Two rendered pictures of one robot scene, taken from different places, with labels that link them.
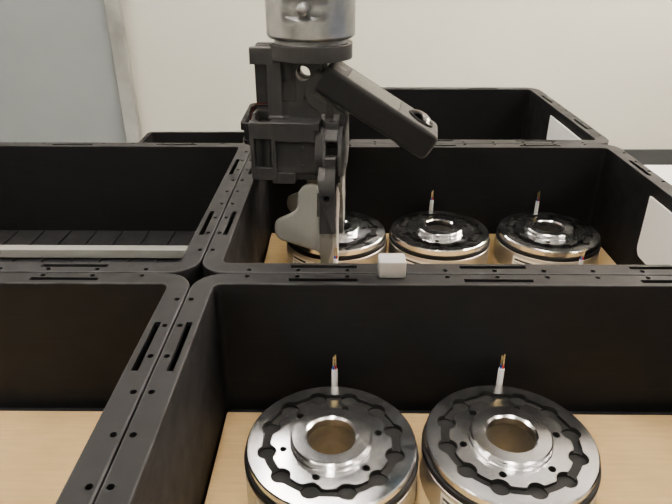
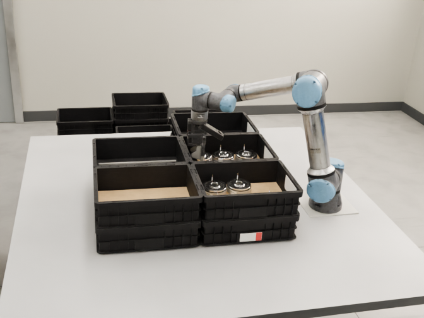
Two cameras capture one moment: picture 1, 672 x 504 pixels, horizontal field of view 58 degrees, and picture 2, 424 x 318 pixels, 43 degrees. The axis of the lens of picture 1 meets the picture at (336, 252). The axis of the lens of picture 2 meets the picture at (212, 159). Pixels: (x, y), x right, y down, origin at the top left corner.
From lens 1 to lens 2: 1.90 m
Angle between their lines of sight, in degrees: 13
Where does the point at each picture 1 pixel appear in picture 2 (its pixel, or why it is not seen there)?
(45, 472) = (171, 194)
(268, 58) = (192, 123)
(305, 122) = (199, 134)
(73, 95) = not seen: outside the picture
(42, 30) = not seen: outside the picture
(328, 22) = (204, 117)
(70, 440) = (171, 190)
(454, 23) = (206, 39)
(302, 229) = (197, 155)
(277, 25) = (195, 118)
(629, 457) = (257, 187)
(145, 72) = (27, 65)
